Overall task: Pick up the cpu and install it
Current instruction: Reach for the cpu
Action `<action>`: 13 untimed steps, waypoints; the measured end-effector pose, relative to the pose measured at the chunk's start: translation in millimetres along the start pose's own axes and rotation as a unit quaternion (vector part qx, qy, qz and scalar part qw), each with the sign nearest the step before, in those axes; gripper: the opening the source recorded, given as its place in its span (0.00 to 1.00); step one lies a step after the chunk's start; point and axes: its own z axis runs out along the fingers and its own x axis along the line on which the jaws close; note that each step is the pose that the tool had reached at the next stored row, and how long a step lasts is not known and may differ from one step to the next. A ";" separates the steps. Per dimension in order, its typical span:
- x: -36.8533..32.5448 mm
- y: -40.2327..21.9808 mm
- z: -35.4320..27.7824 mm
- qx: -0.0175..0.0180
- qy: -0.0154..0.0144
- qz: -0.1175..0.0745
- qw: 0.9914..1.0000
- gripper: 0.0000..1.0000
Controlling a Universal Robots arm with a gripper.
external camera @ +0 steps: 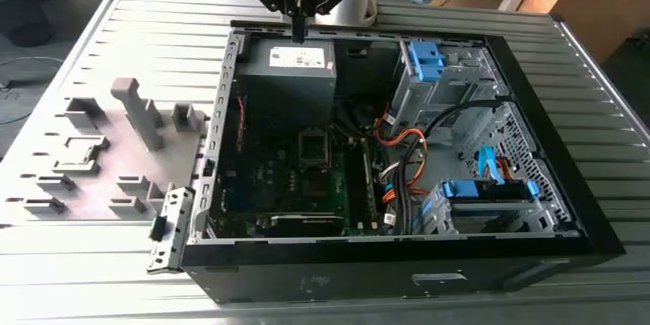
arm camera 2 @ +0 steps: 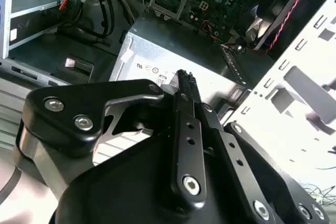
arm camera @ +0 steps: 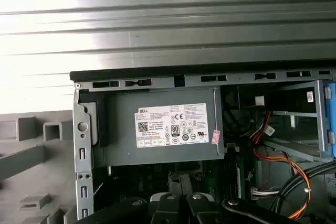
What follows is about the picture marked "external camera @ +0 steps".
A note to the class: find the grey parts rack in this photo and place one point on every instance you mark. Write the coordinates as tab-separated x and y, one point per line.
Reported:
168	165

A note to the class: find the grey card retention bracket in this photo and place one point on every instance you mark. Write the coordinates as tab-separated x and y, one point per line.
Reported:
176	226

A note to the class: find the perforated metal disk bay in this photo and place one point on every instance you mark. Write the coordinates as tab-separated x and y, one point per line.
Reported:
448	157

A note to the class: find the black graphics card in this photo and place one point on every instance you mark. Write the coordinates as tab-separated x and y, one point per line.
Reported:
305	223

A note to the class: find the silver power supply unit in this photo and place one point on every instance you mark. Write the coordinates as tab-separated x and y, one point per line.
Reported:
300	59

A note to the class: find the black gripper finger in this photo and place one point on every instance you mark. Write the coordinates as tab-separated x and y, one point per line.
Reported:
296	5
305	5

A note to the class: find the CPU socket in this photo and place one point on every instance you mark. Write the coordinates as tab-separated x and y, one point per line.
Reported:
313	148

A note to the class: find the blue optical bay latch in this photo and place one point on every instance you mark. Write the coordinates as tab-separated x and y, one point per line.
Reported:
424	58

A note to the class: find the grey metal drive cage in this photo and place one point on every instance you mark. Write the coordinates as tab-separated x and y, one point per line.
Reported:
457	85

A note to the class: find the silver CPU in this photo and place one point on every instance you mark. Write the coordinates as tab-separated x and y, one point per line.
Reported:
82	153

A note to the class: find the green RAM stick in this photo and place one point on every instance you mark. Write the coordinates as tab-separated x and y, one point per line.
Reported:
369	180

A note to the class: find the black PC case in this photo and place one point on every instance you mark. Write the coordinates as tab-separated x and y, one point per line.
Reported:
356	275

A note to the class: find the blue plastic rail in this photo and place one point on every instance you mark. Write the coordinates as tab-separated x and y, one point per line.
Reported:
425	214

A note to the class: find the green motherboard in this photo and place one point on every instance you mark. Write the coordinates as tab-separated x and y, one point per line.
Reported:
274	188

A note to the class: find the hard disk in blue carrier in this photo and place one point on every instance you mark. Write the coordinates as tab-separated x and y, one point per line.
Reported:
460	190

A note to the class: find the black round bin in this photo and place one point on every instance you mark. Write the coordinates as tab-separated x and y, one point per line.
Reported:
31	24

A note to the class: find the black RAM slot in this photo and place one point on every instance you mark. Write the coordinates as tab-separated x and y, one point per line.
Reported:
354	188

